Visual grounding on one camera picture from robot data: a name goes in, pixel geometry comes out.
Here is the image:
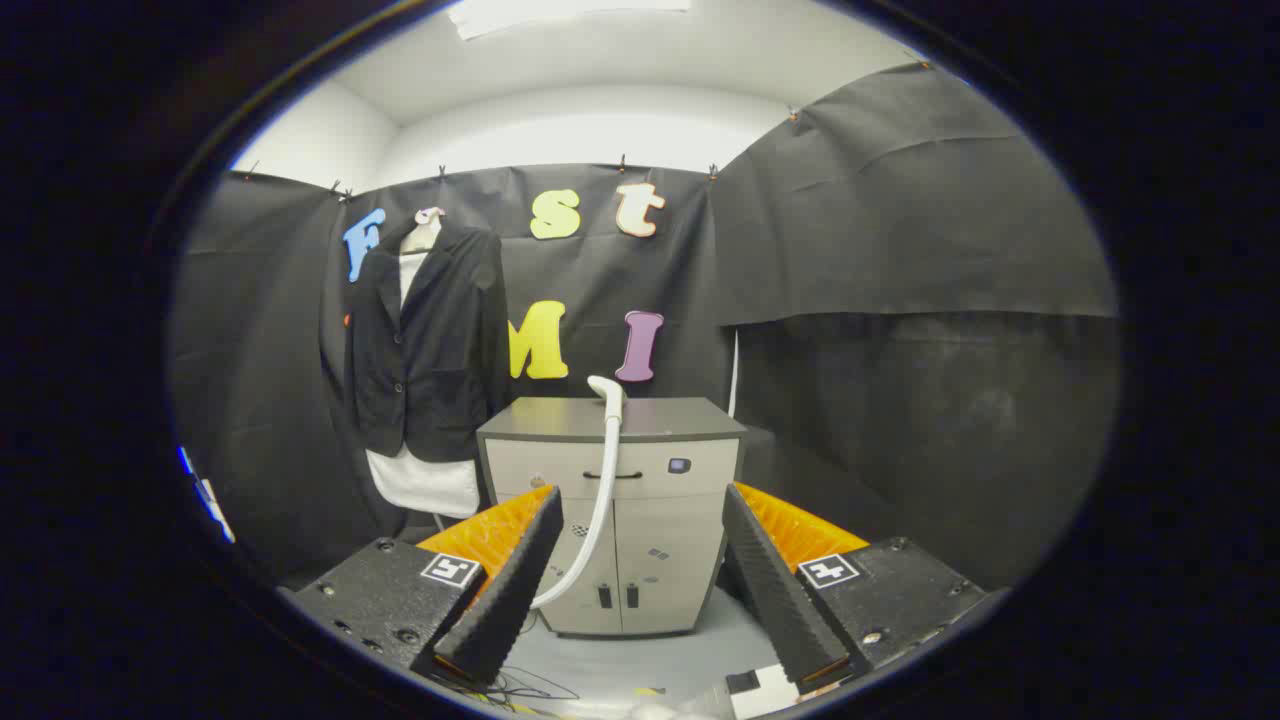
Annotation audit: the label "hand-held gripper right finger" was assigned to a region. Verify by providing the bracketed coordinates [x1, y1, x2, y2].
[722, 482, 991, 696]

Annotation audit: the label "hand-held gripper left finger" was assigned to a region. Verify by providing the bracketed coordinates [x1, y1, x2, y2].
[290, 484, 566, 691]

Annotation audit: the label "white shirt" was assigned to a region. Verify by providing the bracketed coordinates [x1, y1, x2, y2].
[365, 250, 481, 519]

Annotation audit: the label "white garment steamer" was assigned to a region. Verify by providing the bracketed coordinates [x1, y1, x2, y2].
[528, 375, 627, 611]

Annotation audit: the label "black suit jacket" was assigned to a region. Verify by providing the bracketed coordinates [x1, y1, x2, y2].
[343, 225, 511, 463]

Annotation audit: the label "grey cabinet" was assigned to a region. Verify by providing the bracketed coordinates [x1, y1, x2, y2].
[476, 396, 748, 638]

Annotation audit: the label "black backdrop cloth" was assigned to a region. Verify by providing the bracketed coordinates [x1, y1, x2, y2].
[170, 62, 1121, 591]

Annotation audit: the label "cream mannequin hanger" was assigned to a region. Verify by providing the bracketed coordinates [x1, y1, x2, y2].
[400, 207, 446, 256]

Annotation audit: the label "ceiling light panel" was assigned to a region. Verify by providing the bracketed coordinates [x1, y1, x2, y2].
[447, 0, 691, 41]

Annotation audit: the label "thin black floor cables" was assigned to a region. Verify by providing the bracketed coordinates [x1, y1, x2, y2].
[440, 660, 581, 713]

